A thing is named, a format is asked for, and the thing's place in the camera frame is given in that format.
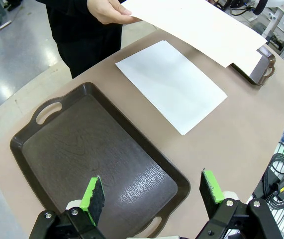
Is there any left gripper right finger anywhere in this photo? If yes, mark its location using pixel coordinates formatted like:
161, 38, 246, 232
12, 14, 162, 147
196, 169, 284, 239

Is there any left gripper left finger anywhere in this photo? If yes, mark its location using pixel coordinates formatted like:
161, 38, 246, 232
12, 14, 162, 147
28, 175, 106, 239

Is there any person's right hand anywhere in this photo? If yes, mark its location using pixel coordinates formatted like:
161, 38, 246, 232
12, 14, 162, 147
86, 0, 142, 25

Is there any dark brown plastic tray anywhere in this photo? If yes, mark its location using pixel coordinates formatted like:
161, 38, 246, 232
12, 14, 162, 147
9, 82, 191, 239
230, 45, 277, 87

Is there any person's body black sweater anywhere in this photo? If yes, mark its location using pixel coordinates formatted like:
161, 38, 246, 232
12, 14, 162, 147
35, 0, 124, 79

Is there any black cable coil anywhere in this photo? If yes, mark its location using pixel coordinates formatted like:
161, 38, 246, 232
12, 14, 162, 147
263, 153, 284, 210

